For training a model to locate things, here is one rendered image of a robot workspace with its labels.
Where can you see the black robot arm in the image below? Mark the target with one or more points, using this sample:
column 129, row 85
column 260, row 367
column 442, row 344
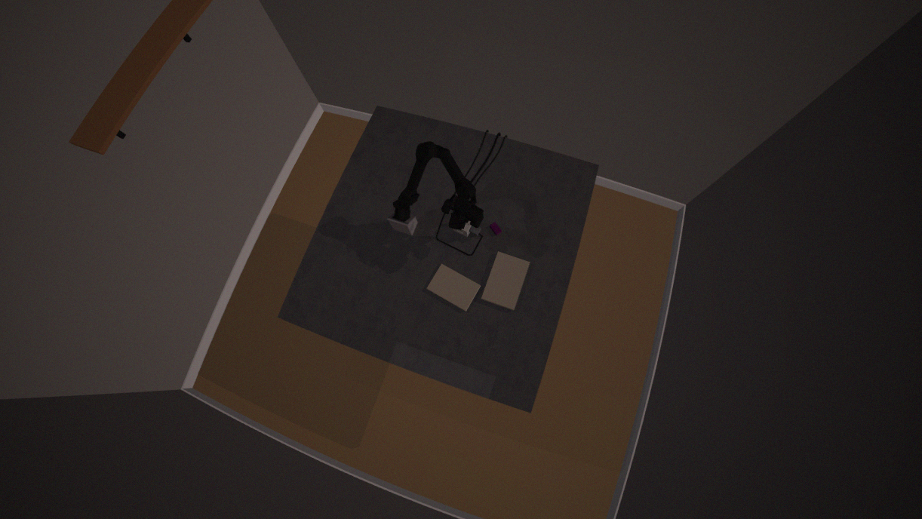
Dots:
column 464, row 188

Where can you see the beige flat board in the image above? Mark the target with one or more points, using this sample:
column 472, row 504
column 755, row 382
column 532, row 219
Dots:
column 453, row 287

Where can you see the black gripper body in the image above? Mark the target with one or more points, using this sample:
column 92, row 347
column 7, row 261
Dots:
column 449, row 205

